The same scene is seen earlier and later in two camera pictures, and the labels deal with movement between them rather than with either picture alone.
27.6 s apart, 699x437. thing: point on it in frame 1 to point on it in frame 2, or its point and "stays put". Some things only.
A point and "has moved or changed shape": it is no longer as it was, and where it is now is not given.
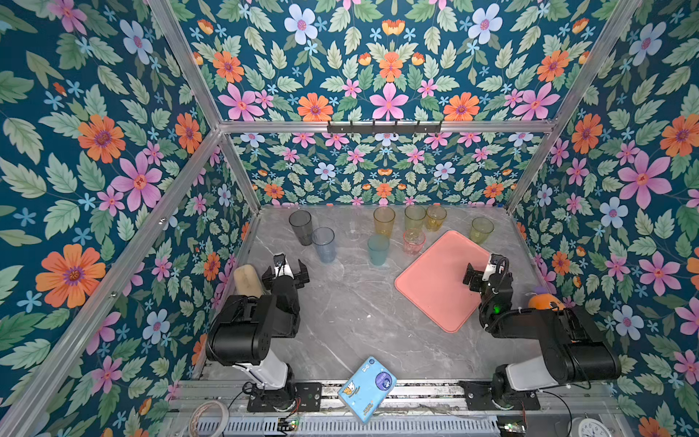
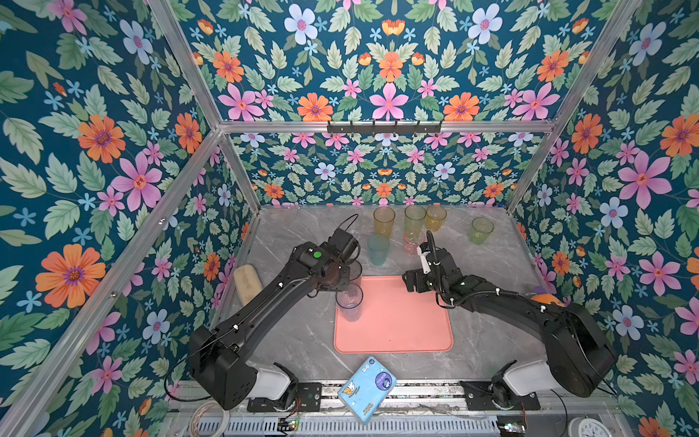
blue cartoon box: [367, 389] stays put
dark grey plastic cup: [301, 222] to [355, 269]
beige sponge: [247, 281] stays put
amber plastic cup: [434, 217] stays put
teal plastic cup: [378, 249] stays put
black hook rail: [383, 128] stays put
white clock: [589, 427] stays put
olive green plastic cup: [414, 216] stays put
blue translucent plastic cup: [324, 239] has moved or changed shape
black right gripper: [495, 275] to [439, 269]
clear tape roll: [197, 411] stays put
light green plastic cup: [481, 230] stays put
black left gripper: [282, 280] to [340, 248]
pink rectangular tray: [435, 280] has moved or changed shape
